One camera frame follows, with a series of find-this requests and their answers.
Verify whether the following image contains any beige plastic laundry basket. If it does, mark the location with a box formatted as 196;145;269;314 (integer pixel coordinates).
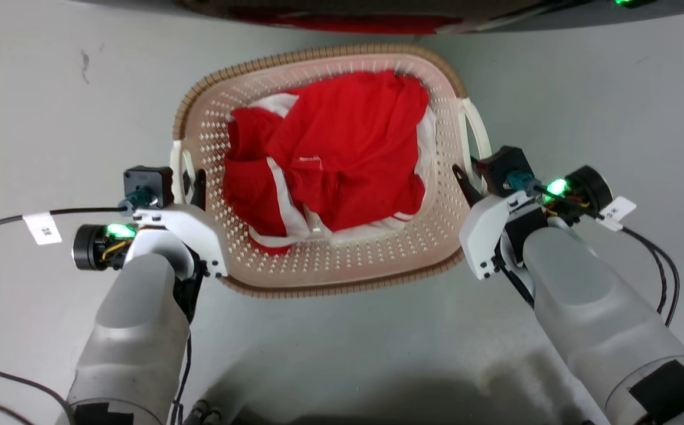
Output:
170;42;493;299

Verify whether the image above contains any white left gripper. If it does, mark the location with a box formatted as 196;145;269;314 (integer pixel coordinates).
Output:
72;169;231;279

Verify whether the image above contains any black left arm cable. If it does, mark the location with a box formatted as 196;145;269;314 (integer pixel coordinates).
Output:
169;329;193;425

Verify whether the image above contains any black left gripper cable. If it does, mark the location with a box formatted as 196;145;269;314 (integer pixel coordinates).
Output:
0;205;137;240

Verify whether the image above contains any red white-striped garment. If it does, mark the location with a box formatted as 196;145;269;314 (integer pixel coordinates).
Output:
222;70;437;256

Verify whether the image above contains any white cable label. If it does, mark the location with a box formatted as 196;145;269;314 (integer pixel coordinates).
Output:
598;196;638;231
22;212;63;246

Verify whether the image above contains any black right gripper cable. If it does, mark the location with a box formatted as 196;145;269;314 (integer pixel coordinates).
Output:
597;212;680;329

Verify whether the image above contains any white left cable label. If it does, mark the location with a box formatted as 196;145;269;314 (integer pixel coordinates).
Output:
22;212;63;246

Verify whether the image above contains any white right cable label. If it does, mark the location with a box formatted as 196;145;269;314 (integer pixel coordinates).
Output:
598;196;638;231

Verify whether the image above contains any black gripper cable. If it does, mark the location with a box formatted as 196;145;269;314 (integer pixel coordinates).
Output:
0;205;137;240
597;212;680;329

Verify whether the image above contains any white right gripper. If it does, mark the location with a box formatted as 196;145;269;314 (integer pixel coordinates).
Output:
452;164;614;281

